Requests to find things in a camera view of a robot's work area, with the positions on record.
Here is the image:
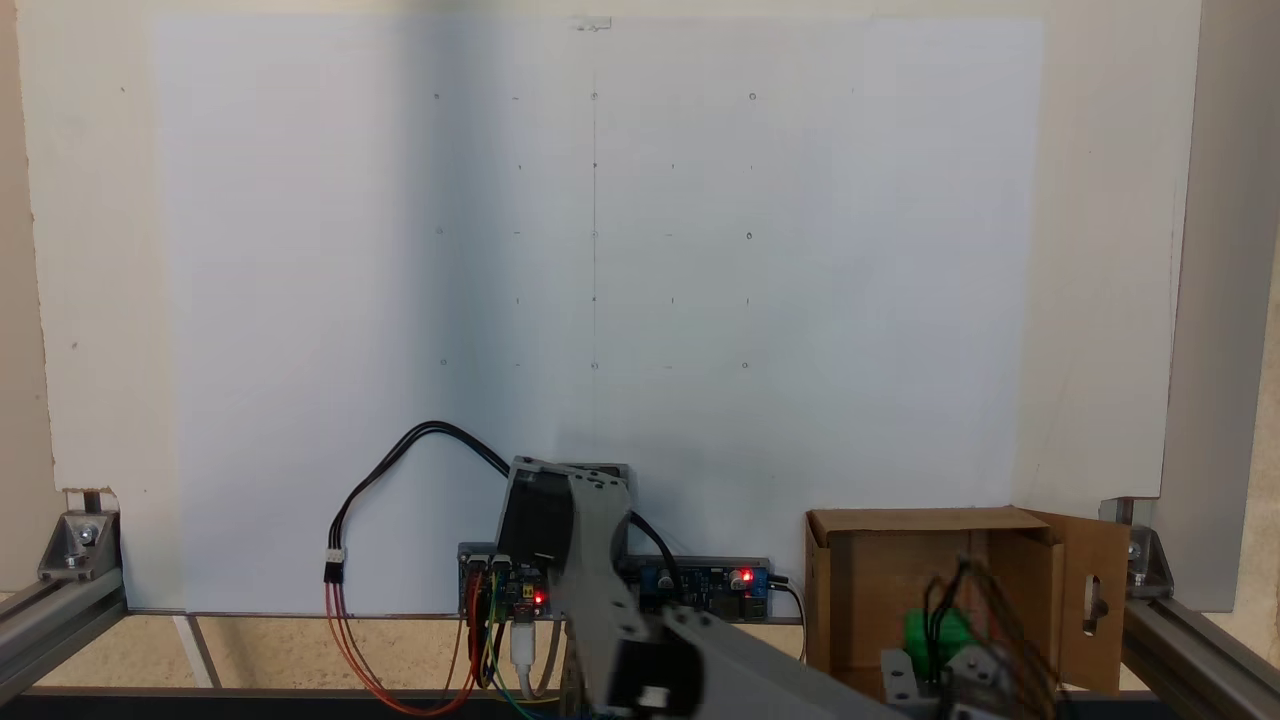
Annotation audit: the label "aluminium frame rail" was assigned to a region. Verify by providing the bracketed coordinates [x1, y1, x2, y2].
[1120, 595, 1280, 720]
[0, 568, 129, 706]

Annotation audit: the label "aluminium corner bracket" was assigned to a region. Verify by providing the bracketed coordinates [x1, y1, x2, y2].
[1100, 497, 1173, 601]
[38, 488, 123, 583]

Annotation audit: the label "black servo cable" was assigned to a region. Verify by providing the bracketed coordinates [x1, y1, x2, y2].
[922, 558, 1063, 720]
[625, 510, 693, 603]

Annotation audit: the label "white power cable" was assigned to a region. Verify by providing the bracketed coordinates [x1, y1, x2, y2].
[770, 573, 809, 663]

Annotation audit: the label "white paper sheet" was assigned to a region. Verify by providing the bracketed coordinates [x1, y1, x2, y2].
[150, 14, 1046, 616]

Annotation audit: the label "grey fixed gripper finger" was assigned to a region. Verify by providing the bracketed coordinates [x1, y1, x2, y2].
[880, 648, 919, 706]

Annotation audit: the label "blue power converter board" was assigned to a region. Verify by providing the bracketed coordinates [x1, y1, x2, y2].
[628, 556, 773, 623]

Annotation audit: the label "white USB cable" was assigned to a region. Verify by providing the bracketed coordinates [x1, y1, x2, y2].
[510, 618, 563, 698]

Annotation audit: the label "black cable with white connector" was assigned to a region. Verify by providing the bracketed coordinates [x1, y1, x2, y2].
[323, 420, 513, 586]

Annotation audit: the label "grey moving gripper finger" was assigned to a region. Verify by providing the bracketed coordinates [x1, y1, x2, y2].
[943, 643, 1013, 706]

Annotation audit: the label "green dice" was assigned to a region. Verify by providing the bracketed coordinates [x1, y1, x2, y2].
[903, 607, 973, 683]

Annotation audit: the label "coloured jumper wire bundle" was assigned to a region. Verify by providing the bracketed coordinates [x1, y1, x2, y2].
[478, 575, 561, 720]

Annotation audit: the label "controller board with jumper wires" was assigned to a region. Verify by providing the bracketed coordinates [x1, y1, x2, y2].
[458, 543, 561, 621]

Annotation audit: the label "brown cardboard box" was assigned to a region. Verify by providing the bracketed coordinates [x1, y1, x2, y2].
[805, 505, 1131, 720]

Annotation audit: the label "orange wires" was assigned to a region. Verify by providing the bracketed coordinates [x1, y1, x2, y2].
[325, 582, 483, 717]

